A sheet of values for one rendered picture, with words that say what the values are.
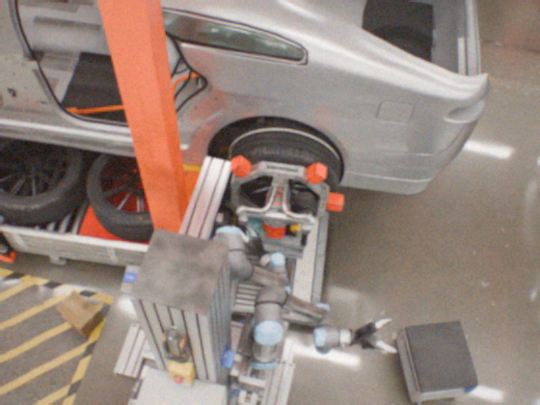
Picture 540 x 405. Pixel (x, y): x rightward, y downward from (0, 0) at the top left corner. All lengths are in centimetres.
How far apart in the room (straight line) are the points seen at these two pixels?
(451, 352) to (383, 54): 180
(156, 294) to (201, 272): 15
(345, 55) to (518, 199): 237
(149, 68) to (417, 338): 229
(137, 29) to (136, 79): 26
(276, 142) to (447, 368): 164
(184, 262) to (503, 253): 305
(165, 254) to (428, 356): 216
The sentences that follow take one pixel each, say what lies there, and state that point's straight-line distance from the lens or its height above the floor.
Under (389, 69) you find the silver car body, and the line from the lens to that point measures 294.
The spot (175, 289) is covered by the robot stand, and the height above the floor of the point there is 203.
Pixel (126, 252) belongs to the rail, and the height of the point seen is 34.
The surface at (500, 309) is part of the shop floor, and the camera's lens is 440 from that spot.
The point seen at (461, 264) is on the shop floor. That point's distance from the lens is 443.
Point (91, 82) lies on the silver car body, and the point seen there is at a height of 80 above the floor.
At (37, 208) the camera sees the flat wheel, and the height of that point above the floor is 49.
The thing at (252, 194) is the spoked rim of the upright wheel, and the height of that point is 68.
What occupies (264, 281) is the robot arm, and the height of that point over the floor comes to 108.
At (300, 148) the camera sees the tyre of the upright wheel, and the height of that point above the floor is 116.
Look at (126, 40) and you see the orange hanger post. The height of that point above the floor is 226.
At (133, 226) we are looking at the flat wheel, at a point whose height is 49.
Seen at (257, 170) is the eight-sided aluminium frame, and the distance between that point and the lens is 321.
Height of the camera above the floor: 377
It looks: 59 degrees down
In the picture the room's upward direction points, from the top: 5 degrees clockwise
